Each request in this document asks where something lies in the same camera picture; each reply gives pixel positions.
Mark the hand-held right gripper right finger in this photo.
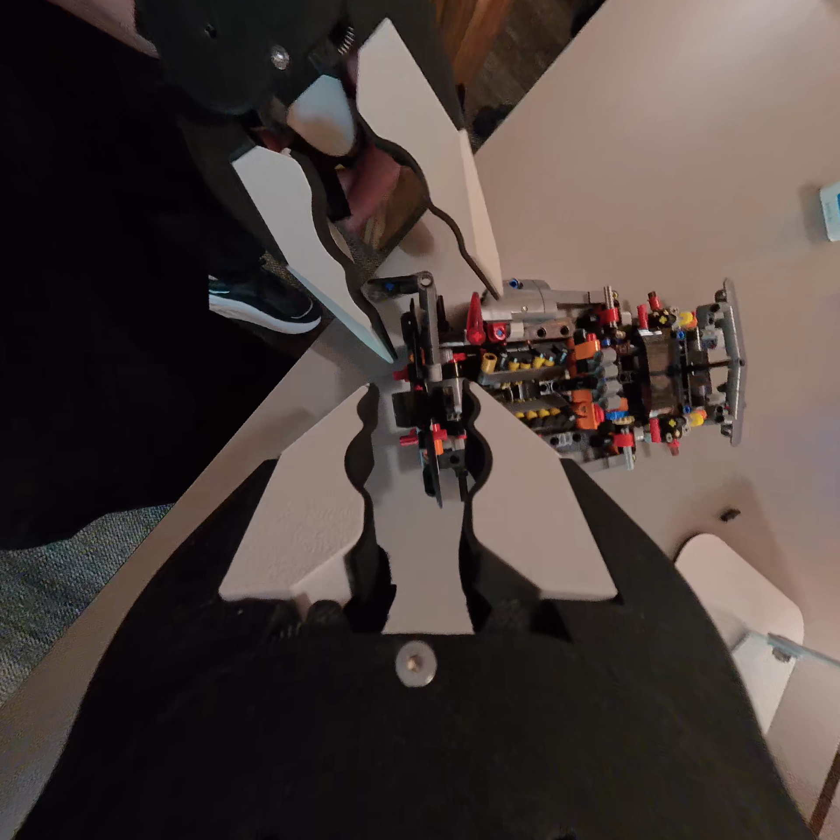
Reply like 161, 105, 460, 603
459, 379, 619, 634

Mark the person's left hand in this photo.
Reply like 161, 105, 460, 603
335, 141, 403, 232

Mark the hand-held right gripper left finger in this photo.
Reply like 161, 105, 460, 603
218, 382, 398, 634

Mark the wooden post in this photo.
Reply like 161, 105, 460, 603
434, 0, 526, 88

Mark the metal bracket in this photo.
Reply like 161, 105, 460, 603
766, 632, 809, 665

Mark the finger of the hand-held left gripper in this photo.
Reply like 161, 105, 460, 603
285, 18, 505, 299
230, 146, 399, 366

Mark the black and white shoe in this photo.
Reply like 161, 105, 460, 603
209, 268, 322, 336

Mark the white rounded plate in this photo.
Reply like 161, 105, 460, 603
672, 533, 807, 736

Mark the multicoloured lego car chassis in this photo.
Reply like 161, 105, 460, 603
453, 279, 749, 473

